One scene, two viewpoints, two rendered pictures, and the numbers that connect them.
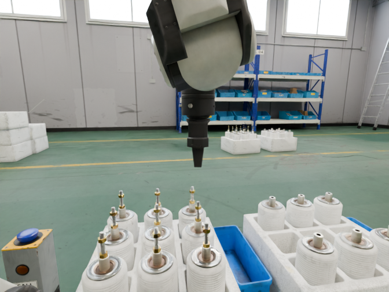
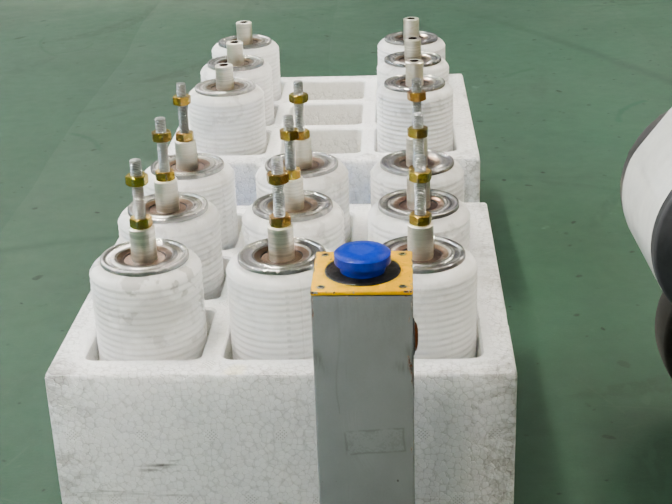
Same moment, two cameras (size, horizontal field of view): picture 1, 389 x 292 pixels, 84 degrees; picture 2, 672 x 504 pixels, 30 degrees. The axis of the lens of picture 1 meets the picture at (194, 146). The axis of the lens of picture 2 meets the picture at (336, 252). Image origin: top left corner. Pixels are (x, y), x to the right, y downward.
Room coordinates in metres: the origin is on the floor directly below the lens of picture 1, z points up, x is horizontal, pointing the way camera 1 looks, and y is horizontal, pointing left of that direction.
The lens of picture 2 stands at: (0.29, 1.17, 0.67)
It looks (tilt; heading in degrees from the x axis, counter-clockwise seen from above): 23 degrees down; 282
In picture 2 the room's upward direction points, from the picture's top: 2 degrees counter-clockwise
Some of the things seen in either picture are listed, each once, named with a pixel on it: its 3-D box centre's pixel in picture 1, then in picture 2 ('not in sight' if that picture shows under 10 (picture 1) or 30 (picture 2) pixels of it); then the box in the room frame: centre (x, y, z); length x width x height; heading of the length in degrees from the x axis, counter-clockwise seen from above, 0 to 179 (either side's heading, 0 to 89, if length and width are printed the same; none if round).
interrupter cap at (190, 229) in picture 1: (198, 229); (301, 165); (0.58, -0.01, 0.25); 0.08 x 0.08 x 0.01
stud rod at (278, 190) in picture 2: (114, 220); (278, 200); (0.55, 0.22, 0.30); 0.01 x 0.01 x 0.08
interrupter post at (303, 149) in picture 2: (198, 225); (301, 153); (0.58, -0.01, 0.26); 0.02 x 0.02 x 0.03
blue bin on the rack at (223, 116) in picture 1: (223, 115); not in sight; (5.32, -0.72, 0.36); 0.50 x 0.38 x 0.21; 12
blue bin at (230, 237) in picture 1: (236, 263); not in sight; (0.67, -0.15, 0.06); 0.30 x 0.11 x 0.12; 10
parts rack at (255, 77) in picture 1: (250, 90); not in sight; (5.48, -1.39, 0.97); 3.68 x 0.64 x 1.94; 101
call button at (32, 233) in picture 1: (28, 236); (362, 263); (0.45, 0.38, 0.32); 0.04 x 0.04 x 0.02
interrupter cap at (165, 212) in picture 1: (158, 213); (168, 208); (0.68, 0.12, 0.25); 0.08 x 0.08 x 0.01
